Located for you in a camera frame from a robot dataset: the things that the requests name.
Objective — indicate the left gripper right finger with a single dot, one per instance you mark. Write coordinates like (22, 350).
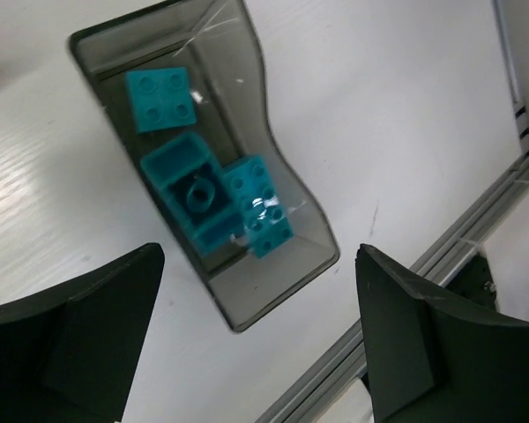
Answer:
(434, 356)

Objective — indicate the teal lego brick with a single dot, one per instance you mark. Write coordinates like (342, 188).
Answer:
(264, 217)

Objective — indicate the smoky grey container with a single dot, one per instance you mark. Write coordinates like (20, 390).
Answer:
(217, 43)

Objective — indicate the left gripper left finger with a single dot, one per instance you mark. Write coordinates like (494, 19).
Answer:
(69, 353)

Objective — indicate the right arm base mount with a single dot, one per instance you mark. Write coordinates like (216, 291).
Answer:
(475, 283)

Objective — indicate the small teal square lego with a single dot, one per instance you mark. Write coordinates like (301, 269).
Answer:
(160, 98)

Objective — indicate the aluminium rail right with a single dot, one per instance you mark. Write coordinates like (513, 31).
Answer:
(521, 117)

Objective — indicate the teal frog oval lego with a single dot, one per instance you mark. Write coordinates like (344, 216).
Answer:
(190, 181)

